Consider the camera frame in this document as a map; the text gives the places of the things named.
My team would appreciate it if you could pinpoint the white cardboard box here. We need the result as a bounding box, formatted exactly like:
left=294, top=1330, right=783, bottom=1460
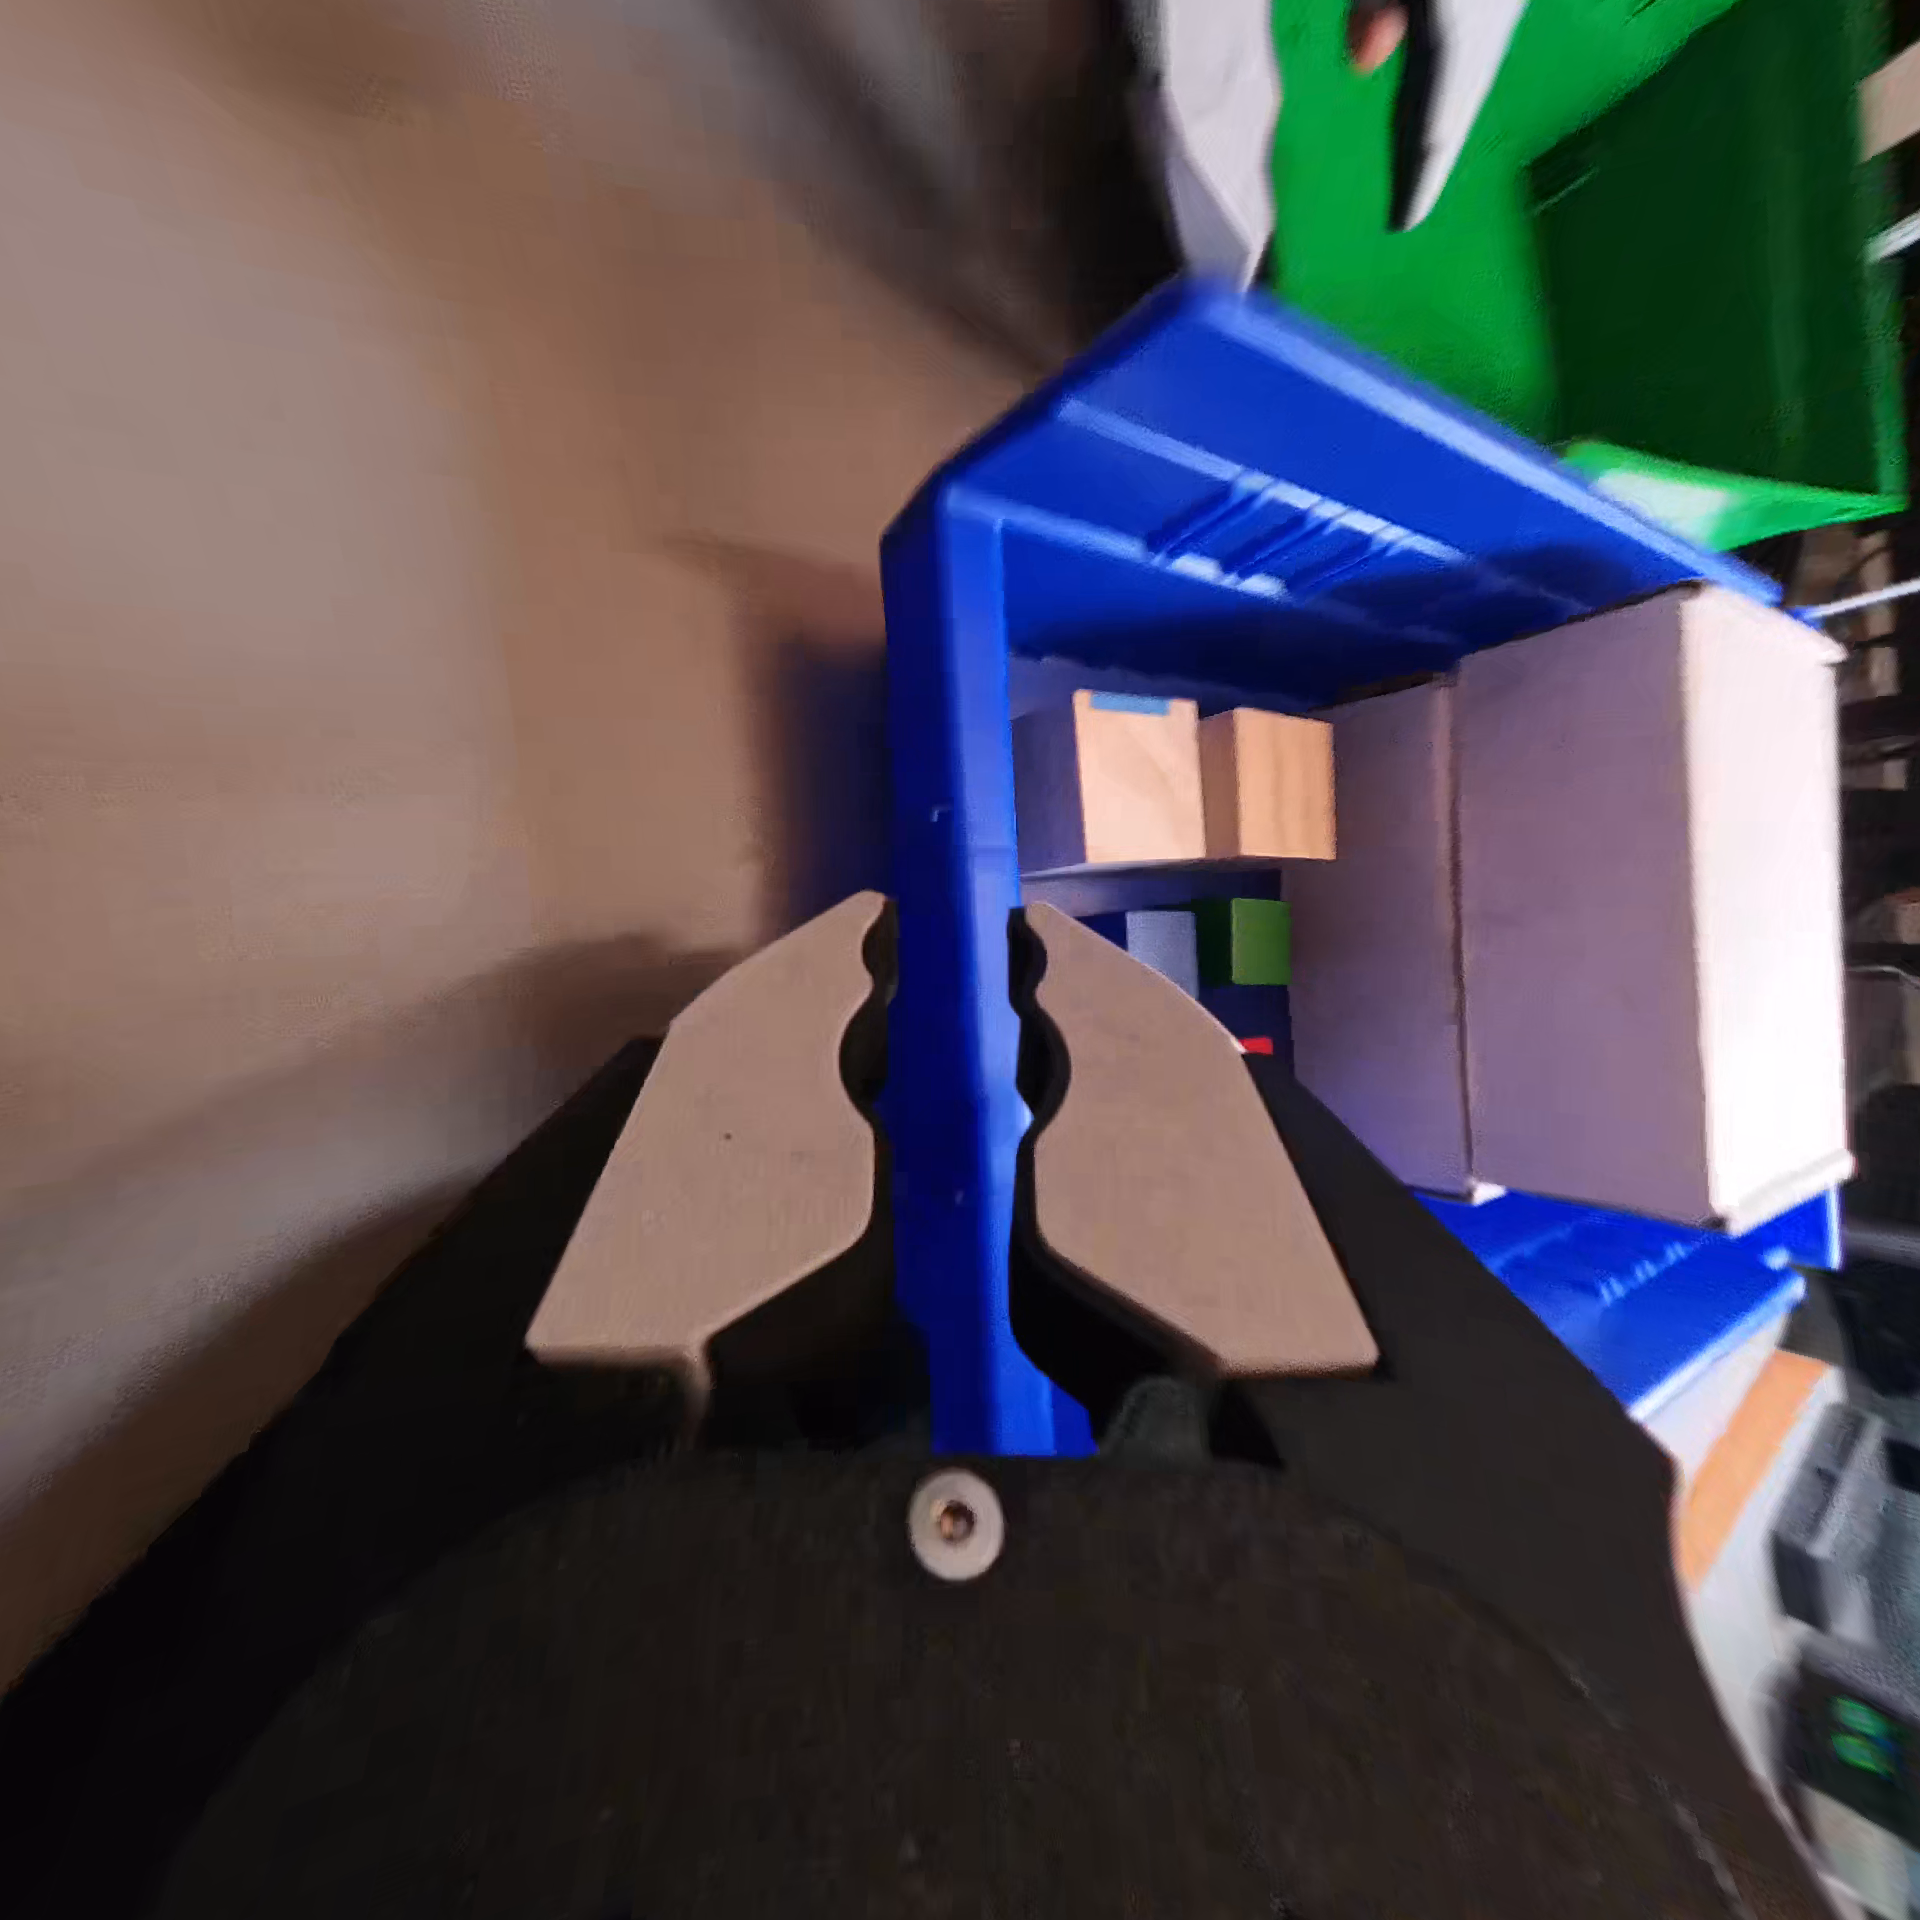
left=1451, top=583, right=1857, bottom=1235
left=1286, top=675, right=1505, bottom=1204

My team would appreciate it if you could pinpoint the small grey block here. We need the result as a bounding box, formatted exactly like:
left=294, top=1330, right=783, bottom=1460
left=1121, top=907, right=1202, bottom=1001

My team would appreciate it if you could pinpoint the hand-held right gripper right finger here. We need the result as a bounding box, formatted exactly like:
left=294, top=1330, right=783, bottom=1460
left=1006, top=903, right=1382, bottom=1383

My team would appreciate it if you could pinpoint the blue plastic bin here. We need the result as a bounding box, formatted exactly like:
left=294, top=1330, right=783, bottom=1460
left=878, top=276, right=1847, bottom=1466

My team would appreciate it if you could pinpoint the wooden block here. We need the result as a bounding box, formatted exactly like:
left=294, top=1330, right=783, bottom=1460
left=1198, top=708, right=1337, bottom=867
left=1016, top=690, right=1205, bottom=873

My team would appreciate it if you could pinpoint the small green block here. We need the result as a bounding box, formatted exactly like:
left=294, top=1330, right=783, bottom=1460
left=1195, top=896, right=1293, bottom=990

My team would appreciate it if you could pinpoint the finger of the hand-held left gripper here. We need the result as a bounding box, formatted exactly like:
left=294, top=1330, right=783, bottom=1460
left=1390, top=0, right=1536, bottom=231
left=1141, top=0, right=1279, bottom=297

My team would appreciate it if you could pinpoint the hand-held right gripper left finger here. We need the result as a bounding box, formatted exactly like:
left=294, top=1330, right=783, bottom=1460
left=526, top=890, right=903, bottom=1396

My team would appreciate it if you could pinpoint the green plastic bin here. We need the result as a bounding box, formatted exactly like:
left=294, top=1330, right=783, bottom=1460
left=1263, top=0, right=1920, bottom=554

